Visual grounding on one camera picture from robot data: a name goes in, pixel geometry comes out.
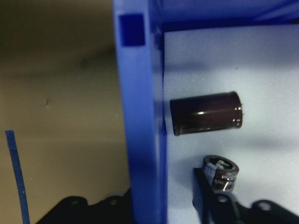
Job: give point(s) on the blue bin holding capacitors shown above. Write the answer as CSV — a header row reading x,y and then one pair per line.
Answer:
x,y
137,93

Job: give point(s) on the dark brown cylindrical capacitor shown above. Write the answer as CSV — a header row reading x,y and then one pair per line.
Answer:
x,y
224,165
205,112

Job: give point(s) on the white paper liner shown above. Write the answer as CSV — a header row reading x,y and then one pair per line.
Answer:
x,y
257,70

